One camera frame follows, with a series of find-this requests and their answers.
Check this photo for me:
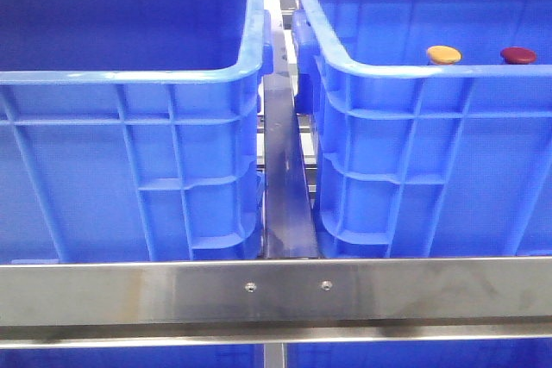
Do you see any yellow push button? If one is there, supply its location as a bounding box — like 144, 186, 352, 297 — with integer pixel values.
426, 45, 462, 65

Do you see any red push button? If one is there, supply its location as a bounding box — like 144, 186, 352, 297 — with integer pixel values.
500, 47, 537, 65

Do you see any steel center divider bar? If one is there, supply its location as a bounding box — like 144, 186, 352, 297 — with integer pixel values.
263, 0, 318, 259

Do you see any right blue plastic bin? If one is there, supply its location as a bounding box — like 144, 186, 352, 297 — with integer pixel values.
294, 0, 551, 258

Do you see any blue plastic bin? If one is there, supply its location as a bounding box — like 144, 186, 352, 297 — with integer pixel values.
294, 0, 551, 258
1, 0, 273, 265

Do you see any left blue plastic bin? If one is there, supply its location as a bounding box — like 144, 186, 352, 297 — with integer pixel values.
1, 0, 273, 265

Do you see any lower left blue bin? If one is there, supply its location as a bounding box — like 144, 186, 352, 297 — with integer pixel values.
1, 345, 263, 367

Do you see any lower right blue bin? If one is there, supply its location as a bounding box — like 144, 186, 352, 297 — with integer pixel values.
287, 339, 551, 368

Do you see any stainless steel front rail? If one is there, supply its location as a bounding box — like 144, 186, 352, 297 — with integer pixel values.
1, 257, 551, 348

